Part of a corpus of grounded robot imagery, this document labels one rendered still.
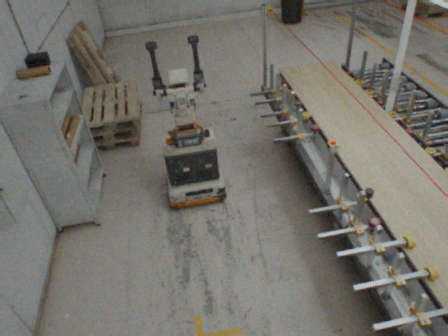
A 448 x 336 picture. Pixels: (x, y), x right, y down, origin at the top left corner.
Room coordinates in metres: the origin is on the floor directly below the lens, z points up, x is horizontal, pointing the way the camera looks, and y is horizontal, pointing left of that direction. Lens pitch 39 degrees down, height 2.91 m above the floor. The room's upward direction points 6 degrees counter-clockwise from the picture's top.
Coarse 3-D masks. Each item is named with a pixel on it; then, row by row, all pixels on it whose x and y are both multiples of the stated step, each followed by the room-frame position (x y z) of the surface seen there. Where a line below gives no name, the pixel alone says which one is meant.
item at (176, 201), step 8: (168, 176) 3.23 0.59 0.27; (168, 184) 3.10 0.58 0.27; (184, 184) 3.05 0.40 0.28; (192, 184) 3.03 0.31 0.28; (200, 184) 3.02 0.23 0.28; (208, 184) 3.01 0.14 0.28; (216, 184) 3.00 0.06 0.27; (224, 184) 3.01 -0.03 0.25; (168, 192) 2.98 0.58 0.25; (176, 192) 2.95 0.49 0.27; (224, 192) 3.00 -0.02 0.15; (176, 200) 2.93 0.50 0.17; (184, 200) 2.94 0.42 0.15; (192, 200) 2.95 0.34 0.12; (200, 200) 2.96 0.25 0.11; (208, 200) 2.96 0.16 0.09; (216, 200) 2.97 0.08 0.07
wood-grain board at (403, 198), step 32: (320, 64) 4.33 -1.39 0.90; (320, 96) 3.53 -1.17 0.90; (352, 96) 3.46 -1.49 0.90; (320, 128) 2.93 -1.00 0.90; (352, 128) 2.87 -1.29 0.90; (352, 160) 2.40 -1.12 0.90; (384, 160) 2.35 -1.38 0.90; (416, 160) 2.31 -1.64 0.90; (384, 192) 1.98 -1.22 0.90; (416, 192) 1.94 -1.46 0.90; (416, 224) 1.63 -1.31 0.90; (416, 256) 1.38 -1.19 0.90
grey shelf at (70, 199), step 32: (64, 64) 3.73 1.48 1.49; (32, 96) 2.94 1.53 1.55; (64, 96) 3.48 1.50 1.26; (32, 128) 2.82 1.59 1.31; (32, 160) 2.81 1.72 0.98; (64, 160) 2.84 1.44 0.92; (96, 160) 3.72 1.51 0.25; (64, 192) 2.82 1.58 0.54; (96, 192) 3.24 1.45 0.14; (64, 224) 2.81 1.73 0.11; (96, 224) 2.84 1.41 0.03
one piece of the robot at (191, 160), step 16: (176, 128) 3.05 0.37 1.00; (192, 128) 3.05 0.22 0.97; (208, 128) 3.28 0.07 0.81; (208, 144) 3.05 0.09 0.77; (176, 160) 3.02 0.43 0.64; (192, 160) 3.04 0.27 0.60; (208, 160) 3.05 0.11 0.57; (176, 176) 3.02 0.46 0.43; (192, 176) 3.03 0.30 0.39; (208, 176) 3.05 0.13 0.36
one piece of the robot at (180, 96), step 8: (168, 88) 3.43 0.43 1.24; (176, 88) 3.41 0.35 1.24; (184, 88) 3.40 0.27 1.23; (192, 88) 3.40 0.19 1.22; (168, 96) 3.37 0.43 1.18; (176, 96) 3.38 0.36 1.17; (184, 96) 3.38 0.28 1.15; (192, 96) 3.39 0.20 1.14; (176, 104) 3.36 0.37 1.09; (184, 104) 3.37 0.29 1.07; (184, 112) 3.42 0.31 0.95; (192, 112) 3.49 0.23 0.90; (176, 120) 3.42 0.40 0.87; (184, 120) 3.42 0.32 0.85; (192, 120) 3.43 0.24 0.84
